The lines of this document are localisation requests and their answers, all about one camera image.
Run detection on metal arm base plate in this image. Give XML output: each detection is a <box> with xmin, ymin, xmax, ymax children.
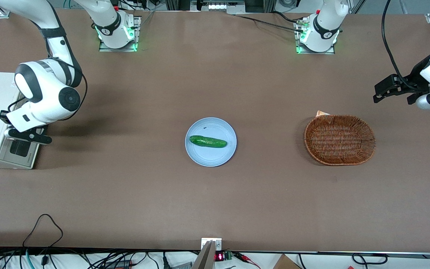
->
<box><xmin>99</xmin><ymin>16</ymin><xmax>141</xmax><ymax>52</ymax></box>
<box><xmin>295</xmin><ymin>17</ymin><xmax>336</xmax><ymax>55</ymax></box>

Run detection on silver metal bracket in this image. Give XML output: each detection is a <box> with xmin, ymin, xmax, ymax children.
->
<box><xmin>201</xmin><ymin>238</ymin><xmax>223</xmax><ymax>251</ymax></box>

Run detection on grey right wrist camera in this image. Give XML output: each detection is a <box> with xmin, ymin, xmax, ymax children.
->
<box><xmin>5</xmin><ymin>128</ymin><xmax>52</xmax><ymax>145</ymax></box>

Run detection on brown wicker basket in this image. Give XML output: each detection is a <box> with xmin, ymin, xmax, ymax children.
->
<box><xmin>304</xmin><ymin>115</ymin><xmax>376</xmax><ymax>166</ymax></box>

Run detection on green cucumber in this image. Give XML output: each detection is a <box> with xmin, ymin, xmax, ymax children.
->
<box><xmin>189</xmin><ymin>135</ymin><xmax>228</xmax><ymax>148</ymax></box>

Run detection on silver lit fixture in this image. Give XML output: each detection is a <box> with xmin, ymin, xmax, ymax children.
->
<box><xmin>191</xmin><ymin>0</ymin><xmax>245</xmax><ymax>12</ymax></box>

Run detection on grey oven door with handle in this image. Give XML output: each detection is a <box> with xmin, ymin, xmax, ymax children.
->
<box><xmin>0</xmin><ymin>129</ymin><xmax>41</xmax><ymax>169</ymax></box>

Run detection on thick black hanging cable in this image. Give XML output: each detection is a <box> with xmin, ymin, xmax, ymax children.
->
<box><xmin>382</xmin><ymin>0</ymin><xmax>411</xmax><ymax>91</ymax></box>

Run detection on grey aluminium bar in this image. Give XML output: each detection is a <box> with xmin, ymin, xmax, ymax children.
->
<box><xmin>192</xmin><ymin>240</ymin><xmax>215</xmax><ymax>269</ymax></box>

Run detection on black coiled cable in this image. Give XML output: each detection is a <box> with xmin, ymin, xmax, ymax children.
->
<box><xmin>352</xmin><ymin>253</ymin><xmax>388</xmax><ymax>265</ymax></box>

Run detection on black cable across table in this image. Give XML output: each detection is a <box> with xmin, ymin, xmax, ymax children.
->
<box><xmin>235</xmin><ymin>11</ymin><xmax>307</xmax><ymax>34</ymax></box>

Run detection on brown cardboard box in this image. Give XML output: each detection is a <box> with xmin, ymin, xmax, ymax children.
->
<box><xmin>273</xmin><ymin>254</ymin><xmax>301</xmax><ymax>269</ymax></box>

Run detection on black looping cable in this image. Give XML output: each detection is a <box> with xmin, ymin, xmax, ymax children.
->
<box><xmin>23</xmin><ymin>214</ymin><xmax>63</xmax><ymax>249</ymax></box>

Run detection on red black test leads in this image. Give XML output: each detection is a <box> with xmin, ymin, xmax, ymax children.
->
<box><xmin>234</xmin><ymin>252</ymin><xmax>261</xmax><ymax>269</ymax></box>

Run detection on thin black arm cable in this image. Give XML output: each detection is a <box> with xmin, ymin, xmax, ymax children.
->
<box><xmin>0</xmin><ymin>58</ymin><xmax>88</xmax><ymax>122</ymax></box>

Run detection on light blue plate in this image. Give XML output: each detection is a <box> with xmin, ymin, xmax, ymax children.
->
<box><xmin>185</xmin><ymin>117</ymin><xmax>237</xmax><ymax>167</ymax></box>

